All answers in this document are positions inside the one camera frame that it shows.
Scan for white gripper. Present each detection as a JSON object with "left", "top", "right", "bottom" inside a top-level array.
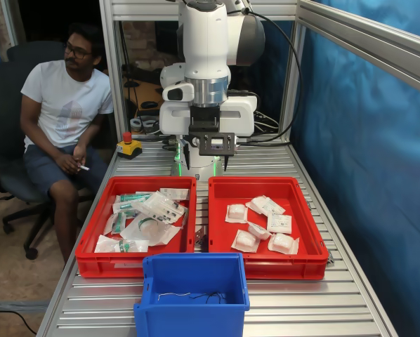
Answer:
[{"left": 159, "top": 93, "right": 259, "bottom": 173}]

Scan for white gauze bandage pack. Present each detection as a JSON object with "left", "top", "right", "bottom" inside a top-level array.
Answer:
[
  {"left": 268, "top": 232, "right": 300, "bottom": 256},
  {"left": 225, "top": 204, "right": 249, "bottom": 225},
  {"left": 245, "top": 195, "right": 271, "bottom": 216},
  {"left": 262, "top": 197, "right": 287, "bottom": 217},
  {"left": 230, "top": 230, "right": 260, "bottom": 253},
  {"left": 247, "top": 220, "right": 273, "bottom": 241},
  {"left": 267, "top": 213, "right": 293, "bottom": 234}
]

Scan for yellow emergency stop button box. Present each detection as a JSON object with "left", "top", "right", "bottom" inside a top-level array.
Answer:
[{"left": 116, "top": 132, "right": 143, "bottom": 161}]

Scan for white printed paper pack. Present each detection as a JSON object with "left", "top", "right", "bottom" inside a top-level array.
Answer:
[{"left": 159, "top": 187, "right": 190, "bottom": 201}]

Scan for clear syringe needle pack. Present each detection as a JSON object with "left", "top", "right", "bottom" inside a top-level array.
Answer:
[{"left": 134, "top": 190, "right": 189, "bottom": 225}]

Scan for green labelled tube pack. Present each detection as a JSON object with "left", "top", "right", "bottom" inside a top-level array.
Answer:
[
  {"left": 114, "top": 192, "right": 154, "bottom": 204},
  {"left": 103, "top": 211, "right": 127, "bottom": 235},
  {"left": 112, "top": 202, "right": 140, "bottom": 215}
]

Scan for wooden desk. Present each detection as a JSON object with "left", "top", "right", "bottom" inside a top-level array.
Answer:
[{"left": 122, "top": 76, "right": 162, "bottom": 119}]

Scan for clear pouch with green part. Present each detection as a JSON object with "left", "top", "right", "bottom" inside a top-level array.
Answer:
[{"left": 114, "top": 238, "right": 150, "bottom": 253}]

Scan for dark computer monitor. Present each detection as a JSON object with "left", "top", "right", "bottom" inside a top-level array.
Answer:
[{"left": 155, "top": 21, "right": 180, "bottom": 53}]

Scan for small clear sterile pouch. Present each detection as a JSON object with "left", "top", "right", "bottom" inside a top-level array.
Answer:
[{"left": 93, "top": 234, "right": 122, "bottom": 253}]

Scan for red plastic crate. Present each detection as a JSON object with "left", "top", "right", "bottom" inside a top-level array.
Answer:
[
  {"left": 74, "top": 175, "right": 198, "bottom": 279},
  {"left": 207, "top": 176, "right": 330, "bottom": 281}
]

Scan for black thread piece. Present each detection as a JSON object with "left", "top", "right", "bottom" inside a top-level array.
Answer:
[{"left": 190, "top": 291, "right": 227, "bottom": 305}]

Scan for man in white t-shirt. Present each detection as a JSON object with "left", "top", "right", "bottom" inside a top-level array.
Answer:
[{"left": 20, "top": 22, "right": 114, "bottom": 264}]

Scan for blue plastic bin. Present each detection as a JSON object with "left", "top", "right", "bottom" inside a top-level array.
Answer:
[{"left": 133, "top": 252, "right": 251, "bottom": 337}]

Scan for blue curtain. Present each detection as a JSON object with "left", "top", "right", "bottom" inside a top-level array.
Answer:
[{"left": 258, "top": 0, "right": 420, "bottom": 337}]

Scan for black eyeglasses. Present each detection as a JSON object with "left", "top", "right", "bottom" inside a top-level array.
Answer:
[{"left": 63, "top": 44, "right": 93, "bottom": 60}]

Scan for black office chair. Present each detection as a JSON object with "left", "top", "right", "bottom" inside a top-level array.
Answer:
[{"left": 0, "top": 62, "right": 83, "bottom": 260}]

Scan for grey cable bundle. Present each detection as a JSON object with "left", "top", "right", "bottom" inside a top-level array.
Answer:
[{"left": 254, "top": 111, "right": 280, "bottom": 136}]

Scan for large white pouch green ring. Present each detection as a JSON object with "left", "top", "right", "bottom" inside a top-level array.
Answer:
[{"left": 120, "top": 213, "right": 182, "bottom": 246}]

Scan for aluminium frame post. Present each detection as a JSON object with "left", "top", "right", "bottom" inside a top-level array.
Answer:
[
  {"left": 279, "top": 20, "right": 308, "bottom": 143},
  {"left": 99, "top": 0, "right": 125, "bottom": 166}
]

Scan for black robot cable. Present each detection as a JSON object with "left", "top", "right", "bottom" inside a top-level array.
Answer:
[{"left": 236, "top": 8, "right": 303, "bottom": 145}]

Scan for white wire piece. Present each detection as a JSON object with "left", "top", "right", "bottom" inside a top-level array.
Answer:
[{"left": 157, "top": 291, "right": 192, "bottom": 302}]

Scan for aluminium frame crossbeam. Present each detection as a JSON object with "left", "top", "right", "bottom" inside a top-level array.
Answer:
[{"left": 111, "top": 0, "right": 298, "bottom": 22}]

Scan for slanted aluminium frame rail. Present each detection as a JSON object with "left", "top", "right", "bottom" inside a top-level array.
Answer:
[{"left": 296, "top": 0, "right": 420, "bottom": 99}]

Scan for black floor cable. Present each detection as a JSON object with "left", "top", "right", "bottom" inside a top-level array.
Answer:
[{"left": 0, "top": 308, "right": 39, "bottom": 335}]

